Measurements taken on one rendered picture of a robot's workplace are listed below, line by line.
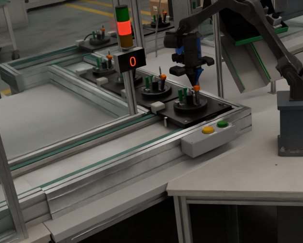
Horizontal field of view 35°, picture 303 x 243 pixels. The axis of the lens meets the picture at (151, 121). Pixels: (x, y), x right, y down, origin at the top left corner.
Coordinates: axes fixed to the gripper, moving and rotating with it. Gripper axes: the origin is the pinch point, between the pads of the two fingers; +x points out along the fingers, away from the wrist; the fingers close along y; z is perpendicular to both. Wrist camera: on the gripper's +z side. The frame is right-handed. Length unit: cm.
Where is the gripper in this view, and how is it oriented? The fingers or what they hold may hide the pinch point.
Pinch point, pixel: (192, 78)
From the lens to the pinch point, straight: 192.2
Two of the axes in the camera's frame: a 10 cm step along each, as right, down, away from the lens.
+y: -8.3, 3.2, -4.7
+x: 1.1, 9.0, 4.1
